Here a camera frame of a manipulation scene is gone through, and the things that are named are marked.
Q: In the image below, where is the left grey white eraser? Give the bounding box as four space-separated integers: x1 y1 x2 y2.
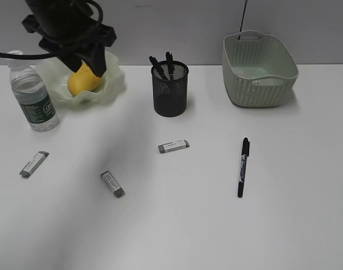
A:
19 151 49 178

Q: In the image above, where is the waste paper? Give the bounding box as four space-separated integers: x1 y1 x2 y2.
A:
252 80 263 85

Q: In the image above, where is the green plastic basket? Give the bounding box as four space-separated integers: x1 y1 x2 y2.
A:
222 30 299 108

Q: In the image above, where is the grey white eraser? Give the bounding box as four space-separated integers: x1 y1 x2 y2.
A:
19 151 49 178
101 171 125 199
157 139 190 154

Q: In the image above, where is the lower grey white eraser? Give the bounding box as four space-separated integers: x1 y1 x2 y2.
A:
101 171 125 199

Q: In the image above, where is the green wavy glass plate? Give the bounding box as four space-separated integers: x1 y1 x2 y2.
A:
35 51 127 109

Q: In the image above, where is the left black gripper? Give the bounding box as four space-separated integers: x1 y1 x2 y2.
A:
22 1 116 77

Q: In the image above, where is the black mesh pen holder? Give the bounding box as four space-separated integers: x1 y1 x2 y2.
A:
151 60 189 118

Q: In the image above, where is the right black wall cable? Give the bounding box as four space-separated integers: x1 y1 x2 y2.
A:
238 0 249 33

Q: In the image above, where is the yellow mango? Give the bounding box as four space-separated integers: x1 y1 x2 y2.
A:
67 63 102 97

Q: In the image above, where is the centre grey white eraser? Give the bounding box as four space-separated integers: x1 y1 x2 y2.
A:
157 139 190 154

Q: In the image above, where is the clear plastic water bottle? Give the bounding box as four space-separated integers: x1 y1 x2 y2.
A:
7 59 60 132

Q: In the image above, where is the black marker pen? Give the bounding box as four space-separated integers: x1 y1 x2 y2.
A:
165 52 174 81
237 137 250 198
149 56 176 95

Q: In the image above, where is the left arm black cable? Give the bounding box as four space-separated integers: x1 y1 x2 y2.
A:
0 0 104 60

